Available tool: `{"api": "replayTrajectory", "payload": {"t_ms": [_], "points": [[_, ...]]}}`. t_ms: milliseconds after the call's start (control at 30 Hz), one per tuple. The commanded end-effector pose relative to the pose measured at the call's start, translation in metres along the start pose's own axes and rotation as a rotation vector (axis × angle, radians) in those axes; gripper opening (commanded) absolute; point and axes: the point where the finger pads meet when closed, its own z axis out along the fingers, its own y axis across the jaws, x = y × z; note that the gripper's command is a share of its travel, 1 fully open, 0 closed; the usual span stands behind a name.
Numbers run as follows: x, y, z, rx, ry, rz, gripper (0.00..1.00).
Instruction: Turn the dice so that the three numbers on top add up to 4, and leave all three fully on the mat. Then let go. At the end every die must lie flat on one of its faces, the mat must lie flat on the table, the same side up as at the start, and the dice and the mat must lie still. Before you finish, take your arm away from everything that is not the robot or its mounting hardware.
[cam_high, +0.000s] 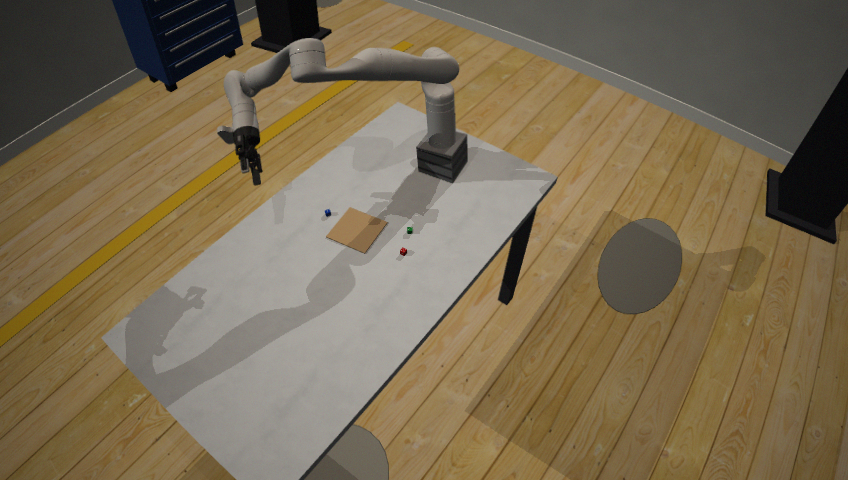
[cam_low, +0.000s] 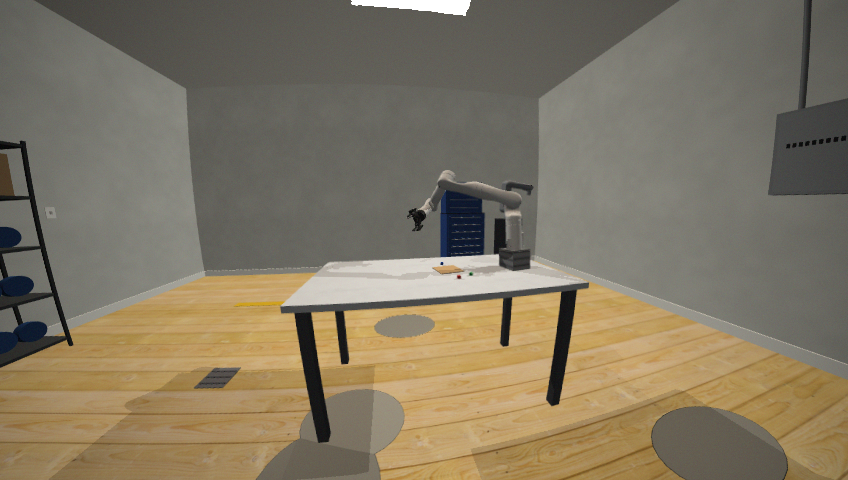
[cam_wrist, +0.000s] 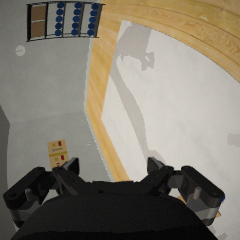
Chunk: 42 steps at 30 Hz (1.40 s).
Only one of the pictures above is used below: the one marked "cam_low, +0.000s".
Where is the tan flat mat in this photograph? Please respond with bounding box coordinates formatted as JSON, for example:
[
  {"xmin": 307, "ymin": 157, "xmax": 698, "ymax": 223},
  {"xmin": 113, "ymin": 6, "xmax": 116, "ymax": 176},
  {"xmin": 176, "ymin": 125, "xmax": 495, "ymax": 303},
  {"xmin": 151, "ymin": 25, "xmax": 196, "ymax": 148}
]
[{"xmin": 432, "ymin": 265, "xmax": 464, "ymax": 274}]

